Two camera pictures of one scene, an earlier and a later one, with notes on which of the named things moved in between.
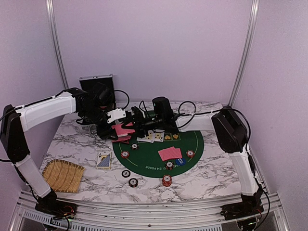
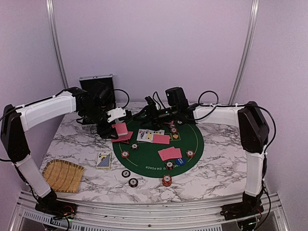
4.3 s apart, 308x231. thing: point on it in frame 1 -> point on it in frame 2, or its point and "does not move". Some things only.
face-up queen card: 145,139 does not move
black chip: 169,165 does not move
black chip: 134,146 does not move
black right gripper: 139,121 -> 155,119
